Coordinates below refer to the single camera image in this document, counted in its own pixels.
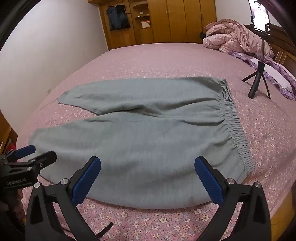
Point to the black phone tripod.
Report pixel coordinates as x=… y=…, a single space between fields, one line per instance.
x=256 y=78

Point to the dark hanging jacket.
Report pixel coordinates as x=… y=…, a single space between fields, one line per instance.
x=118 y=17

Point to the pink quilt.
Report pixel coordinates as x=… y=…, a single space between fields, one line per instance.
x=231 y=37

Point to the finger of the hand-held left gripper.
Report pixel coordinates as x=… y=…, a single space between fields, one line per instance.
x=44 y=160
x=25 y=150

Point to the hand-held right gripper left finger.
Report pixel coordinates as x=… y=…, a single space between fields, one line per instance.
x=86 y=180

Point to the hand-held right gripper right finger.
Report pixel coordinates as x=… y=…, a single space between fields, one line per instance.
x=208 y=178

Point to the black smartphone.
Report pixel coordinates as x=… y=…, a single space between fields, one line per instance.
x=259 y=16

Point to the dark wooden headboard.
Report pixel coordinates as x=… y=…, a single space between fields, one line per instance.
x=284 y=46

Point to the pink bed sheet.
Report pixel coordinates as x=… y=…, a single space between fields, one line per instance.
x=150 y=60

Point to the wooden wardrobe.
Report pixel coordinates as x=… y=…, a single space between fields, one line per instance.
x=175 y=20

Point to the grey pants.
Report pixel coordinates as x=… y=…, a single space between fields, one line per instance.
x=138 y=139

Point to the purple frilled pillow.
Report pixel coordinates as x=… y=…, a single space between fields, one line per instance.
x=277 y=71

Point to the small black object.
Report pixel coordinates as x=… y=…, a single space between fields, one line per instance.
x=202 y=35

